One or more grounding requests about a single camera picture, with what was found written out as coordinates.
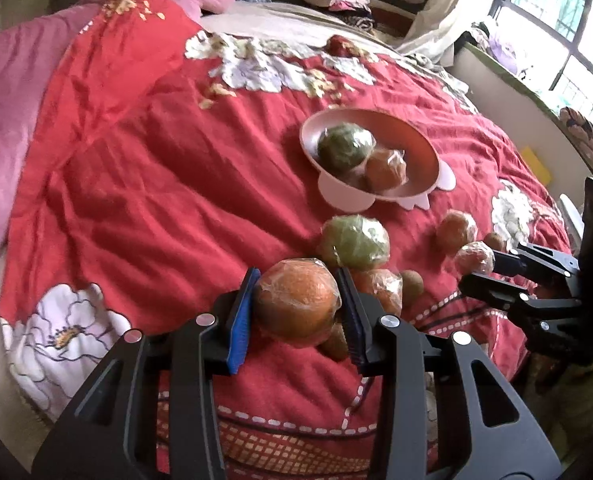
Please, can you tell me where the pink scalloped bowl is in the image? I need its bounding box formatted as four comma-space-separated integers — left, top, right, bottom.
299, 108, 456, 212

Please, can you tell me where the red floral blanket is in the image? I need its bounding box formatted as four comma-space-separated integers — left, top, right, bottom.
0, 0, 575, 480

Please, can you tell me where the beige bed sheet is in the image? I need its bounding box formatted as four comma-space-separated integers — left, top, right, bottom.
199, 2, 397, 56

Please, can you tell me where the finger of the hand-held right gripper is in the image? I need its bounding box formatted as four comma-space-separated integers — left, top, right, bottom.
458, 272, 583, 322
491, 242, 583, 281

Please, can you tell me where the purple cloth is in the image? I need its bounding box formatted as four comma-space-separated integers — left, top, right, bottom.
487, 27, 522, 73

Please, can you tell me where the plastic-wrapped green citrus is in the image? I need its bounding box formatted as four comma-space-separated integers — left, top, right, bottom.
317, 123, 376, 171
318, 214, 391, 270

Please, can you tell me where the pink duvet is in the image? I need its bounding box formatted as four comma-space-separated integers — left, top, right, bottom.
0, 2, 102, 281

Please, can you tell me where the grey white crumpled cloth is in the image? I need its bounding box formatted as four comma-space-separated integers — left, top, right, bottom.
397, 50, 472, 96

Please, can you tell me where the yellow flat item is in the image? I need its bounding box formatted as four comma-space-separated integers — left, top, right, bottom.
521, 146, 552, 181

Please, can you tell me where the pink pillow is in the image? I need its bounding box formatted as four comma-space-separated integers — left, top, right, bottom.
169, 0, 204, 23

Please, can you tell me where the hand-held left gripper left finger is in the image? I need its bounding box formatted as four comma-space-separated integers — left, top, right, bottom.
31, 266, 262, 480

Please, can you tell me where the barred window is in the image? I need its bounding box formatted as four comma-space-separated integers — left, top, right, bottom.
487, 0, 593, 126

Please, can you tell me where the white curtain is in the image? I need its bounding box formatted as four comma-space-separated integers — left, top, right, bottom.
394, 0, 507, 56

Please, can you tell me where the white cabinet with green top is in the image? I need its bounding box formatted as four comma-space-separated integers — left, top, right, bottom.
451, 42, 587, 201

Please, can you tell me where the patterned brown cushion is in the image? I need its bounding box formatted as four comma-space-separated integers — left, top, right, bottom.
559, 107, 593, 176

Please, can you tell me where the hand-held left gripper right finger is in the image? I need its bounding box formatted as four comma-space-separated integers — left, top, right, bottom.
335, 266, 562, 480

